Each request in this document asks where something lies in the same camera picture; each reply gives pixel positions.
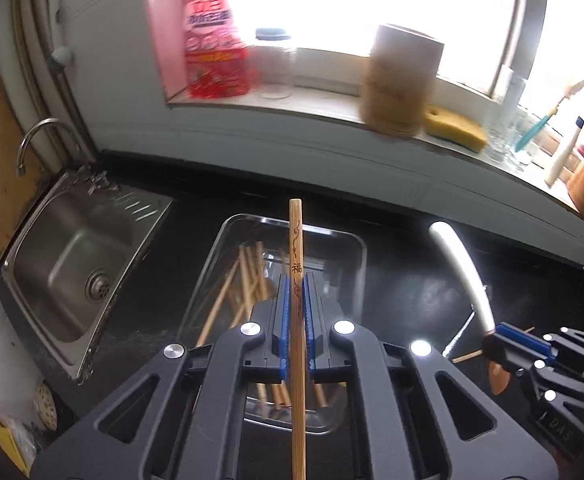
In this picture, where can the engraved wooden chopstick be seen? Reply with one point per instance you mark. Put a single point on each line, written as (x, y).
(297, 260)

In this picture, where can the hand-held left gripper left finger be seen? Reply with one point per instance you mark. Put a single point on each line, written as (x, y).
(284, 330)

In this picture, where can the stainless steel sink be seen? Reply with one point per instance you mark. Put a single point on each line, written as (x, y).
(62, 270)

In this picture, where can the pile of wooden chopsticks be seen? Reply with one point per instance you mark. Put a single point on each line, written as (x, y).
(247, 270)

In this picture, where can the clear glass jar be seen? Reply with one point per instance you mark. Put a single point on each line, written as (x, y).
(275, 70)

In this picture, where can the wooden spoon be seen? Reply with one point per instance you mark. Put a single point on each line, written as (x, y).
(498, 382)

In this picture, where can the blue toothbrush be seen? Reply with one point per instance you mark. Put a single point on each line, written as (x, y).
(537, 127)

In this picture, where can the white tube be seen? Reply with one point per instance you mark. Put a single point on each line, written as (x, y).
(564, 152)

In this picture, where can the patterned small dish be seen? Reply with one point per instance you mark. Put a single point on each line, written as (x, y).
(45, 405)

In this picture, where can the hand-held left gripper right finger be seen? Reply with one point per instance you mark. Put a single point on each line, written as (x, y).
(308, 330)

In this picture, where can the bamboo utensil holder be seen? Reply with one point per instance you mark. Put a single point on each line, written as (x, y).
(397, 85)

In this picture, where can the yellow sponge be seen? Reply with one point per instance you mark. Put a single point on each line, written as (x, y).
(457, 127)

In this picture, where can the wall pipe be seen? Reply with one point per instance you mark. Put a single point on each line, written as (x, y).
(37, 50)

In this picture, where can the white pipe fitting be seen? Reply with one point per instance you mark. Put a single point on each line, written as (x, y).
(60, 58)

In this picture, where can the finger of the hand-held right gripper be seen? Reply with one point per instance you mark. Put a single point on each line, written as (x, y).
(524, 341)
(502, 357)

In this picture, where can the clear drinking glass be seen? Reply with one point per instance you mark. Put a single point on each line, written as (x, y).
(504, 125)

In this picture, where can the red detergent refill bag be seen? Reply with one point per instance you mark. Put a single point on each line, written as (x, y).
(217, 60)

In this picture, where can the clear plastic tray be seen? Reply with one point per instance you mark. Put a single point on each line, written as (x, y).
(332, 260)

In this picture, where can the chrome faucet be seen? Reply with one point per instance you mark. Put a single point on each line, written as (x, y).
(99, 180)

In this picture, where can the yellow cardboard box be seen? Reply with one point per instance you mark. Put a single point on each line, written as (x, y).
(2, 440)

